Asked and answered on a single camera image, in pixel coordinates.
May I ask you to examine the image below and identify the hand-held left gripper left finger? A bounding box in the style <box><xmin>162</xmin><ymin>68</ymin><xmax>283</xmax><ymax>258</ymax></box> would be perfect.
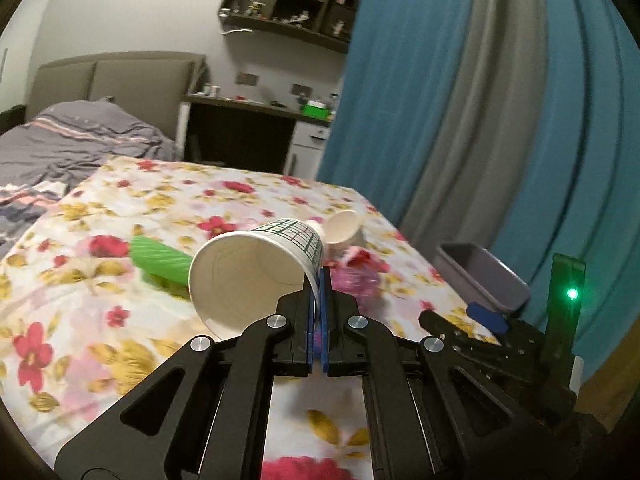
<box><xmin>54</xmin><ymin>266</ymin><xmax>321</xmax><ymax>480</ymax></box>

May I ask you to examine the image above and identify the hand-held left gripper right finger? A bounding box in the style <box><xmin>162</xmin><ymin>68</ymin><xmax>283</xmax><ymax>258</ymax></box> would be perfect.
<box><xmin>321</xmin><ymin>266</ymin><xmax>585</xmax><ymax>480</ymax></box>

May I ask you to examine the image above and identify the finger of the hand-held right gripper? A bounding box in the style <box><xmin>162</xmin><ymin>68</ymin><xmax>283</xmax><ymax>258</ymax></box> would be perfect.
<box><xmin>418</xmin><ymin>309</ymin><xmax>507</xmax><ymax>362</ymax></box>
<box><xmin>466</xmin><ymin>302</ymin><xmax>522</xmax><ymax>337</ymax></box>

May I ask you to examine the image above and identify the grey plastic bin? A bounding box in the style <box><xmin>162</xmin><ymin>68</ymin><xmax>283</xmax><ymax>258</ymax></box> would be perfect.
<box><xmin>435</xmin><ymin>242</ymin><xmax>531</xmax><ymax>316</ymax></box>

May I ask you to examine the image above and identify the pink plastic wrapper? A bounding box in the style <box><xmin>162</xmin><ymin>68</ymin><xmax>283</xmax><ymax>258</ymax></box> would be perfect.
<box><xmin>325</xmin><ymin>246</ymin><xmax>392</xmax><ymax>313</ymax></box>

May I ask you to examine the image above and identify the white paper cup green grid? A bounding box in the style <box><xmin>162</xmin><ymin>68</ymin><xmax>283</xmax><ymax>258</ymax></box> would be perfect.
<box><xmin>188</xmin><ymin>218</ymin><xmax>326</xmax><ymax>339</ymax></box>

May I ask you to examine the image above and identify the white drawer cabinet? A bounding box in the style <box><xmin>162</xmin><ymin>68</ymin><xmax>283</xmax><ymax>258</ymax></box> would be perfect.
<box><xmin>287</xmin><ymin>121</ymin><xmax>331</xmax><ymax>179</ymax></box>

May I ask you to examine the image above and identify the dark wooden desk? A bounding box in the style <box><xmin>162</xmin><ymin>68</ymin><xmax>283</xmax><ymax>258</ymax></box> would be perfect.
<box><xmin>182</xmin><ymin>92</ymin><xmax>334</xmax><ymax>177</ymax></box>

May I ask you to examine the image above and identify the floral tablecloth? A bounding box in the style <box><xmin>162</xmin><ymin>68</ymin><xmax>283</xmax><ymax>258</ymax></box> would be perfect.
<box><xmin>0</xmin><ymin>157</ymin><xmax>502</xmax><ymax>480</ymax></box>

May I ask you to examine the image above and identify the green box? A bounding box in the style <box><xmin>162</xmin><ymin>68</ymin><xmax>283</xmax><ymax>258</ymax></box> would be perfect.
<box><xmin>301</xmin><ymin>101</ymin><xmax>334</xmax><ymax>121</ymax></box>

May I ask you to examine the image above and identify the blue and grey curtain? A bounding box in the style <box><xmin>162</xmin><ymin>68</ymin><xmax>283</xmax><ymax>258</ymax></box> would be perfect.
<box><xmin>317</xmin><ymin>0</ymin><xmax>640</xmax><ymax>413</ymax></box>

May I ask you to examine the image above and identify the grey striped duvet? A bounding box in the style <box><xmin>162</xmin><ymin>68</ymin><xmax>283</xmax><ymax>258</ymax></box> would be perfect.
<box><xmin>0</xmin><ymin>99</ymin><xmax>179</xmax><ymax>243</ymax></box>

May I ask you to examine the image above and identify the grey upholstered bed headboard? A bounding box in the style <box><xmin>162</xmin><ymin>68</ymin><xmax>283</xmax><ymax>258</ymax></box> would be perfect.
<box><xmin>25</xmin><ymin>52</ymin><xmax>207</xmax><ymax>142</ymax></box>

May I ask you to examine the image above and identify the group of small figurines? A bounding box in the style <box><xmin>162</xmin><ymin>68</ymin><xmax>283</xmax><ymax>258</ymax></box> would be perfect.
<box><xmin>231</xmin><ymin>0</ymin><xmax>351</xmax><ymax>37</ymax></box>

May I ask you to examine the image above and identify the black bedside furniture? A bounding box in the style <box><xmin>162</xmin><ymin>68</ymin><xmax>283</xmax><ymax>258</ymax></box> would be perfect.
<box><xmin>0</xmin><ymin>104</ymin><xmax>27</xmax><ymax>134</ymax></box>

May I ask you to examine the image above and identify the dark wall shelf unit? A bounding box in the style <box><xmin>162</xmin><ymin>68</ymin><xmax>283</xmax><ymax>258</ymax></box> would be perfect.
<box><xmin>218</xmin><ymin>0</ymin><xmax>366</xmax><ymax>54</ymax></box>

